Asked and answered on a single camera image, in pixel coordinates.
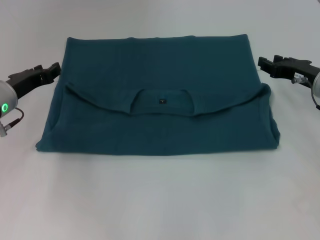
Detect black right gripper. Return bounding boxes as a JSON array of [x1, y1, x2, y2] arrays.
[[257, 55, 320, 87]]

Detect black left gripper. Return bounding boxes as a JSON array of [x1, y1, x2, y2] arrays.
[[6, 62, 62, 100]]

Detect teal blue printed t-shirt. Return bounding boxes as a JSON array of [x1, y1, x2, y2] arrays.
[[34, 34, 281, 157]]

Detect right arm cable with connector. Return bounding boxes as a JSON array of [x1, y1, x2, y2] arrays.
[[291, 77, 320, 111]]

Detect arm cable with connector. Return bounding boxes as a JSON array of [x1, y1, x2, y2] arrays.
[[0, 107, 25, 138], [291, 77, 320, 111]]

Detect left arm cable with connector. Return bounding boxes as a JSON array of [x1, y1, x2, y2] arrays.
[[0, 107, 25, 138]]

